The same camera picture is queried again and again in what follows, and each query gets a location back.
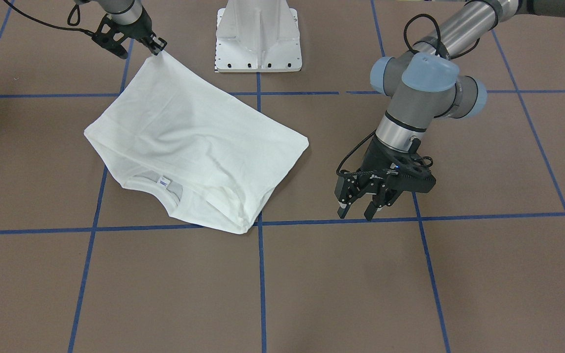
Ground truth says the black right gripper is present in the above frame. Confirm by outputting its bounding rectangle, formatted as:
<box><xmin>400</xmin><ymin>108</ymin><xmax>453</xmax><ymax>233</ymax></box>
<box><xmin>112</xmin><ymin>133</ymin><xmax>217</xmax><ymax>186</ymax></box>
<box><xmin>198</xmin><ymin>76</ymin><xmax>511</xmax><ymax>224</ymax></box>
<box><xmin>117</xmin><ymin>13</ymin><xmax>167</xmax><ymax>55</ymax></box>

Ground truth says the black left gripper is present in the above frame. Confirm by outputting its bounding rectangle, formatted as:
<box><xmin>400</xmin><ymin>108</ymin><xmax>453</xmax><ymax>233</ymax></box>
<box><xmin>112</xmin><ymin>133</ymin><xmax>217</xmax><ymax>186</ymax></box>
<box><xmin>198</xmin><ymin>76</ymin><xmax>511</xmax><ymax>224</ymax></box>
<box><xmin>335</xmin><ymin>133</ymin><xmax>421</xmax><ymax>221</ymax></box>

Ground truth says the white long-sleeve printed shirt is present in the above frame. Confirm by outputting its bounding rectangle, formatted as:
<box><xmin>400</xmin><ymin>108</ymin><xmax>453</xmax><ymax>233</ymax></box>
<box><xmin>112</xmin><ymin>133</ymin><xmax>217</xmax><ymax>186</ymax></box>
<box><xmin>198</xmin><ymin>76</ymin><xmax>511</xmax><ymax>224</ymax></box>
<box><xmin>84</xmin><ymin>51</ymin><xmax>309</xmax><ymax>234</ymax></box>

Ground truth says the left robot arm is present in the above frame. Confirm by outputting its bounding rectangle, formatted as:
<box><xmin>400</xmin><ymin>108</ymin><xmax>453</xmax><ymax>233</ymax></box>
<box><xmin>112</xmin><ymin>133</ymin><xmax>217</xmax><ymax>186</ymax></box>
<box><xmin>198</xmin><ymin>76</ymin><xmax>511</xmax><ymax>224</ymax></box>
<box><xmin>334</xmin><ymin>0</ymin><xmax>565</xmax><ymax>221</ymax></box>

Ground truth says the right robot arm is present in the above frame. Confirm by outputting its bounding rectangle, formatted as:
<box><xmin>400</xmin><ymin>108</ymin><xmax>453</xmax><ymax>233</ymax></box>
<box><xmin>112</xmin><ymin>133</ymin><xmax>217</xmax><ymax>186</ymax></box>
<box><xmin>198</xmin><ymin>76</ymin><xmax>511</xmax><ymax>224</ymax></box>
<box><xmin>91</xmin><ymin>0</ymin><xmax>167</xmax><ymax>59</ymax></box>

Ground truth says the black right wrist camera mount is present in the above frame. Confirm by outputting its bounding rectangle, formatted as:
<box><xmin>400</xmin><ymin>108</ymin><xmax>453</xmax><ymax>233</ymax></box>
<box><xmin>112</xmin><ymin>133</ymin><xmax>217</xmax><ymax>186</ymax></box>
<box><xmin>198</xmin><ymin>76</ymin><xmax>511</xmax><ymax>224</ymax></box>
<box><xmin>91</xmin><ymin>14</ymin><xmax>134</xmax><ymax>59</ymax></box>

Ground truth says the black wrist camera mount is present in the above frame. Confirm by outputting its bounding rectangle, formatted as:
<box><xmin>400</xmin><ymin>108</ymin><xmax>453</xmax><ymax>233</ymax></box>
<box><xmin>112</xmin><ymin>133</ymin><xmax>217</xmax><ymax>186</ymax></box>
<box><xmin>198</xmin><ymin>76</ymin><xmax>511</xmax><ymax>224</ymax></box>
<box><xmin>91</xmin><ymin>14</ymin><xmax>134</xmax><ymax>59</ymax></box>
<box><xmin>387</xmin><ymin>150</ymin><xmax>437</xmax><ymax>194</ymax></box>

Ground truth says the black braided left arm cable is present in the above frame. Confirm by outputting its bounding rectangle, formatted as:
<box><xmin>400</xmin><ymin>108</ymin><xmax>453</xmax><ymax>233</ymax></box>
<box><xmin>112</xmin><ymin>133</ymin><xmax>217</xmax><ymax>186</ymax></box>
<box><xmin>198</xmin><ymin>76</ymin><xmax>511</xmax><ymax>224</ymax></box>
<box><xmin>335</xmin><ymin>14</ymin><xmax>482</xmax><ymax>177</ymax></box>

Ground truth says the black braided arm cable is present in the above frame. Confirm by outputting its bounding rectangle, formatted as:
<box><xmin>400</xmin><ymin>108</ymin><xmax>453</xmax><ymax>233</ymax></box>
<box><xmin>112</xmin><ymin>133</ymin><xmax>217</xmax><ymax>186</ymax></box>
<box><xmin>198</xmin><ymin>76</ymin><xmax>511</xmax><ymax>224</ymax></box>
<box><xmin>3</xmin><ymin>0</ymin><xmax>97</xmax><ymax>36</ymax></box>
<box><xmin>335</xmin><ymin>14</ymin><xmax>482</xmax><ymax>177</ymax></box>

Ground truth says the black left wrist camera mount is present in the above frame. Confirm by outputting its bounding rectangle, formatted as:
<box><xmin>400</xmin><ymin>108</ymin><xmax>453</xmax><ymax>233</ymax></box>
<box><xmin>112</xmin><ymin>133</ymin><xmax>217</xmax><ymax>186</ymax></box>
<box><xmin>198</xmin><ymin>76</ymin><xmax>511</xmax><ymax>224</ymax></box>
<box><xmin>387</xmin><ymin>150</ymin><xmax>437</xmax><ymax>194</ymax></box>

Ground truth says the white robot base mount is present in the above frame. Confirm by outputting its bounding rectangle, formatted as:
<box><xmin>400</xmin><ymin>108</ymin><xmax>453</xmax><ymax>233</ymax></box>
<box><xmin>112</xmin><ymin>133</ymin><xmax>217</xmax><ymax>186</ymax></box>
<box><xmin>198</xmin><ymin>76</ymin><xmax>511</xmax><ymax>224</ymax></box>
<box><xmin>214</xmin><ymin>0</ymin><xmax>303</xmax><ymax>73</ymax></box>

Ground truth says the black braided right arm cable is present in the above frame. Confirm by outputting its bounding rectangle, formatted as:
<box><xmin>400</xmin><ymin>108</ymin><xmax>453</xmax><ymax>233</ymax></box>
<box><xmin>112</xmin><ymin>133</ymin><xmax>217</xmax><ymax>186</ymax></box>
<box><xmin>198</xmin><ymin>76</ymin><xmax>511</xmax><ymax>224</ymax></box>
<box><xmin>3</xmin><ymin>0</ymin><xmax>97</xmax><ymax>36</ymax></box>

